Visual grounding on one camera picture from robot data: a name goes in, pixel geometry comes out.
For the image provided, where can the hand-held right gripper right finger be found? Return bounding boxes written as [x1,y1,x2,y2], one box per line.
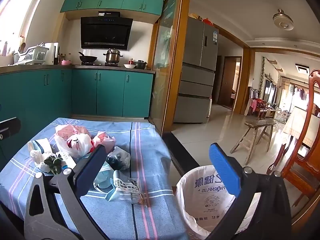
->
[200,143,292,240]

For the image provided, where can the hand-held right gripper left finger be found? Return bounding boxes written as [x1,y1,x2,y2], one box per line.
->
[24,144,108,240]

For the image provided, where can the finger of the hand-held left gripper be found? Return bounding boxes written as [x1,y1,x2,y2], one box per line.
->
[0,117,22,140]

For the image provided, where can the white paper carton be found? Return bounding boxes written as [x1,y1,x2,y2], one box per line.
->
[55,151,77,170]

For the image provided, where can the white-lined trash bin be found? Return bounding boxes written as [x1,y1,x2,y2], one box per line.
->
[176,165,262,240]

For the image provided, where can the clear bag with dark contents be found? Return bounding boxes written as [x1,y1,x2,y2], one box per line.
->
[106,145,131,172]

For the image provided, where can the white blue-striped packet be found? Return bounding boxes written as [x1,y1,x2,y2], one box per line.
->
[27,138,54,155]

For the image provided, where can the white printed plastic bag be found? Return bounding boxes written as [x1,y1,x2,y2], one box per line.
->
[54,124,94,158]

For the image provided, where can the green leafy scraps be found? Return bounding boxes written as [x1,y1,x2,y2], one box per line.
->
[44,155,63,175]

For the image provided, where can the clear snack wrapper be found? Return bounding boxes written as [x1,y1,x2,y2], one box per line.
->
[106,170,148,207]

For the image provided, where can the white tissue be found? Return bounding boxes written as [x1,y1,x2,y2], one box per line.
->
[29,149,54,173]

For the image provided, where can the wooden bench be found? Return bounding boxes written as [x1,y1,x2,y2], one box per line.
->
[230,120,277,165]

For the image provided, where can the blue striped tablecloth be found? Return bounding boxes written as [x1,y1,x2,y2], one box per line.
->
[0,117,190,240]

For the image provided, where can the living room wooden chairs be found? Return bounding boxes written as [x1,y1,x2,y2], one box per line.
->
[246,86,278,120]

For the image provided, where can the white dish rack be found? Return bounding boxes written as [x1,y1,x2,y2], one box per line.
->
[13,45,50,65]

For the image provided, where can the red-brown wooden chair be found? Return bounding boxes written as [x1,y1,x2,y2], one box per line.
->
[266,69,320,200]

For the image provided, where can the teal lower kitchen cabinets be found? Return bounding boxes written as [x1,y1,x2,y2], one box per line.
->
[0,65,155,170]

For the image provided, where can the white baby fence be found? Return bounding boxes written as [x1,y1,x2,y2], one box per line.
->
[273,107,292,122]

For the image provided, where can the white countertop appliance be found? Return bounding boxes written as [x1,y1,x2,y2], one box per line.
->
[44,42,60,65]

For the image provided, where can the brown wooden door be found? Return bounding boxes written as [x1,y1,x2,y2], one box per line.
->
[216,56,242,110]

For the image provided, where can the dining table with yellow cloth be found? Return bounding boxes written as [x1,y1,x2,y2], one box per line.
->
[282,105,320,150]

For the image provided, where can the grey multi-door fridge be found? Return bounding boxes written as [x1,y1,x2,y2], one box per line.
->
[173,16,220,124]

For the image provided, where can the green vine garland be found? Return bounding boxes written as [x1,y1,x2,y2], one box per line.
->
[259,56,265,99]

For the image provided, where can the black wok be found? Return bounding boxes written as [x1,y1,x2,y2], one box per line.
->
[78,52,98,63]

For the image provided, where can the steel stock pot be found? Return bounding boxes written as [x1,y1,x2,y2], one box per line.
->
[103,48,124,64]

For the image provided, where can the wood-framed glass sliding door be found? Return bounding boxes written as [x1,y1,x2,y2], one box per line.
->
[147,0,190,135]

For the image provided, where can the ceiling air vent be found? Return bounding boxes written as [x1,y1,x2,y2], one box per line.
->
[295,64,310,75]

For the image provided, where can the black range hood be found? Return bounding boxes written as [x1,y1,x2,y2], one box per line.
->
[80,11,134,50]

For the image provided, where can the ceiling fan lamp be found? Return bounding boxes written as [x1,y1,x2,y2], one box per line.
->
[272,9,295,32]

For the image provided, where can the wall television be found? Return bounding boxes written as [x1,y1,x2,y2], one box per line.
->
[265,79,278,104]

